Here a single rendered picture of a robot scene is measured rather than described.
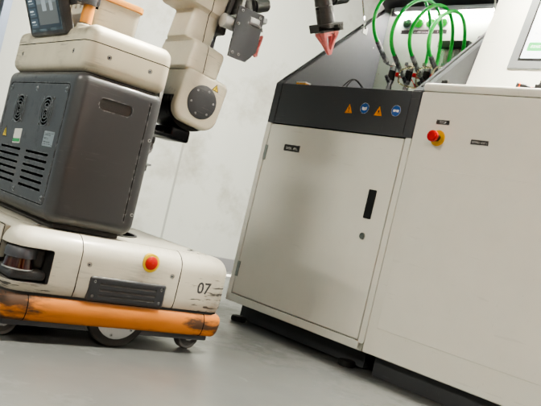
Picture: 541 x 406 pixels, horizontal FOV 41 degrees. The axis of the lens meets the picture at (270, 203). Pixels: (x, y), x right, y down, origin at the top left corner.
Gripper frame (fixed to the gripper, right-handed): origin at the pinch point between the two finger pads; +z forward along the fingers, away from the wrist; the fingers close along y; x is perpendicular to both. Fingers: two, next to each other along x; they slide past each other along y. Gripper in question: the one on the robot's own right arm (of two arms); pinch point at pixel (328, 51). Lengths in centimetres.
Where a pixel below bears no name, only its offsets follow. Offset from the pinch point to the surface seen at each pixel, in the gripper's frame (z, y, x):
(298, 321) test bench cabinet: 92, 12, 19
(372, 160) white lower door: 38.5, -4.4, -9.9
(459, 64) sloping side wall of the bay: 11.5, -16.4, -44.2
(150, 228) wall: 103, 202, -23
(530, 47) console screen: 9, -35, -59
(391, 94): 17.8, -6.0, -20.6
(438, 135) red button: 29.2, -30.1, -14.6
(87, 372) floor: 55, -32, 112
